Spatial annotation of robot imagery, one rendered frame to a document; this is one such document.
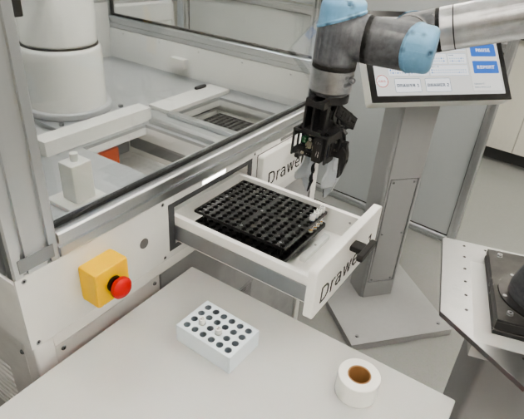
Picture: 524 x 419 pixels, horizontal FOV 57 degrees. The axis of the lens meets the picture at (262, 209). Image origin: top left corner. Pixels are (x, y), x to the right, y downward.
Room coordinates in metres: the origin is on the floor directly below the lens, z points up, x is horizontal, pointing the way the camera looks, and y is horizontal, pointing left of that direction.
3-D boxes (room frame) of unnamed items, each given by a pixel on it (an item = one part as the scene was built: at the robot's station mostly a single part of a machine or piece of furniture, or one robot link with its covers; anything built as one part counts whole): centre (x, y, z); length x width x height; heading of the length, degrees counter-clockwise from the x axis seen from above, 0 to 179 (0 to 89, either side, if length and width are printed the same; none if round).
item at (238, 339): (0.63, 0.06, 0.78); 0.12 x 0.08 x 0.04; 56
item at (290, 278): (0.88, 0.01, 0.86); 0.40 x 0.26 x 0.06; 58
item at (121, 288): (0.63, 0.23, 0.88); 0.04 x 0.03 x 0.04; 148
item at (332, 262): (0.77, -0.17, 0.87); 0.29 x 0.02 x 0.11; 148
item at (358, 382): (0.54, -0.18, 0.78); 0.07 x 0.07 x 0.04
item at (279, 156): (1.20, -0.06, 0.87); 0.29 x 0.02 x 0.11; 148
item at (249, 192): (0.87, 0.00, 0.87); 0.22 x 0.18 x 0.06; 58
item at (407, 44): (0.82, -0.21, 1.27); 0.11 x 0.11 x 0.08; 69
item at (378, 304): (1.66, -0.53, 0.51); 0.50 x 0.45 x 1.02; 17
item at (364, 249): (0.75, -0.19, 0.91); 0.07 x 0.04 x 0.01; 148
